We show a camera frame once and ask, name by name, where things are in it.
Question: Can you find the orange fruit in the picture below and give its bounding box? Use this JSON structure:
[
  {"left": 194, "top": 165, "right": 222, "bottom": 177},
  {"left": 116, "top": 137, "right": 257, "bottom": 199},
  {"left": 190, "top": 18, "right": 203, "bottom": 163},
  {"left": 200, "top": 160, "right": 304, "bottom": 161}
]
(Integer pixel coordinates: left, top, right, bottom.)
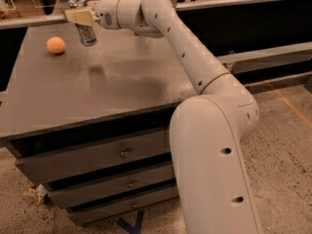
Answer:
[{"left": 47, "top": 37, "right": 65, "bottom": 55}]

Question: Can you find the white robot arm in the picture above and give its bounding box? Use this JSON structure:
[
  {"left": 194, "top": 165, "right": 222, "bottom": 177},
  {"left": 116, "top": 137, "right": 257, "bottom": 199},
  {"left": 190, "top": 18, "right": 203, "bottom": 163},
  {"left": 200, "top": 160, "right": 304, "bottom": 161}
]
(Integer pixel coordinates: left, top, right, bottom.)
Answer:
[{"left": 65, "top": 0, "right": 262, "bottom": 234}]

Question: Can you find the crumpled paper scrap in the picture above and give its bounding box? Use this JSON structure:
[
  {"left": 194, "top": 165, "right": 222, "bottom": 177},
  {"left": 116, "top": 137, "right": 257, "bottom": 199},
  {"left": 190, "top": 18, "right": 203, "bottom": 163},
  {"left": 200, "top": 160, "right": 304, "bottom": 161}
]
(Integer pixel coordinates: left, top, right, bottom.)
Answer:
[{"left": 23, "top": 184, "right": 48, "bottom": 206}]

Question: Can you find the silver redbull can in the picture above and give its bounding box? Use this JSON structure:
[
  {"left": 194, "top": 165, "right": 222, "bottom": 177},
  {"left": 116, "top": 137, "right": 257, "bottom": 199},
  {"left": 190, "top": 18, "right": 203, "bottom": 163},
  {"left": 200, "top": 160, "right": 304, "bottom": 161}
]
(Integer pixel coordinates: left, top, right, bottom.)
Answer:
[{"left": 68, "top": 0, "right": 97, "bottom": 47}]

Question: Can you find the blue tape cross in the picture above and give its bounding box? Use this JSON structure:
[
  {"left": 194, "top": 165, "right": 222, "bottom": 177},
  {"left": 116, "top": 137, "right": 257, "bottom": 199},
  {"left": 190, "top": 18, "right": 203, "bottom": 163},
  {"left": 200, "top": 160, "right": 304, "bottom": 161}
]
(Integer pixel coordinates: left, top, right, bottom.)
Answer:
[{"left": 116, "top": 210, "right": 145, "bottom": 234}]

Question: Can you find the top grey drawer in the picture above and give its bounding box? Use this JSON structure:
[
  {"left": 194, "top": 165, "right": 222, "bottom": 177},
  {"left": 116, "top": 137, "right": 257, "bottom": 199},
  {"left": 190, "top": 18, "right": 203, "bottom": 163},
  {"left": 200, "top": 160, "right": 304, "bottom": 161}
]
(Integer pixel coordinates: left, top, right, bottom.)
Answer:
[{"left": 16, "top": 128, "right": 168, "bottom": 184}]

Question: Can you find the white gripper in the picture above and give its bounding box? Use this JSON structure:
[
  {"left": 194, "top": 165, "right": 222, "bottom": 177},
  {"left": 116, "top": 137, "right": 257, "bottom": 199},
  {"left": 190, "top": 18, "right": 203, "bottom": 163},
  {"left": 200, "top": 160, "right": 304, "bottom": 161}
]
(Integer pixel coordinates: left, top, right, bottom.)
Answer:
[{"left": 64, "top": 0, "right": 119, "bottom": 29}]

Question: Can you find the grey drawer cabinet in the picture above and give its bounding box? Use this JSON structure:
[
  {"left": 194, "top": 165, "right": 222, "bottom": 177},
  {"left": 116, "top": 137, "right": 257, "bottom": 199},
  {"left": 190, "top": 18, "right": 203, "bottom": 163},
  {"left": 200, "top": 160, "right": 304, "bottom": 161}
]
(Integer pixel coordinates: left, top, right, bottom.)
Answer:
[{"left": 0, "top": 23, "right": 196, "bottom": 213}]

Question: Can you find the grey drawer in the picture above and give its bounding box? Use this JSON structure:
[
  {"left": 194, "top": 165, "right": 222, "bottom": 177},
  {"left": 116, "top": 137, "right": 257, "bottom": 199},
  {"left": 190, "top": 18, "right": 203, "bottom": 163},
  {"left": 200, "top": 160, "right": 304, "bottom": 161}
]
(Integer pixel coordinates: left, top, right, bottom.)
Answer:
[
  {"left": 16, "top": 128, "right": 168, "bottom": 184},
  {"left": 68, "top": 185, "right": 178, "bottom": 225},
  {"left": 49, "top": 162, "right": 173, "bottom": 209}
]

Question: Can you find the middle grey drawer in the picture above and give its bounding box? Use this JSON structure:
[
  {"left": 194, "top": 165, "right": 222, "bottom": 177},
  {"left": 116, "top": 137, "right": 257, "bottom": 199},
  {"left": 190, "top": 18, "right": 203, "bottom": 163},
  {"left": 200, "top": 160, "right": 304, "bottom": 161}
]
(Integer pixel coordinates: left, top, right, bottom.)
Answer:
[{"left": 49, "top": 162, "right": 173, "bottom": 209}]

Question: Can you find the bottom grey drawer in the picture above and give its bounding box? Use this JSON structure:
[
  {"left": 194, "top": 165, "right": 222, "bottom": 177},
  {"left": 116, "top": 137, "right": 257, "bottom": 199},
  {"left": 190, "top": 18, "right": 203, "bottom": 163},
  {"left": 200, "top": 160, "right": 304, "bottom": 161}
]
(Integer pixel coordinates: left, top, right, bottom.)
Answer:
[{"left": 68, "top": 185, "right": 178, "bottom": 225}]

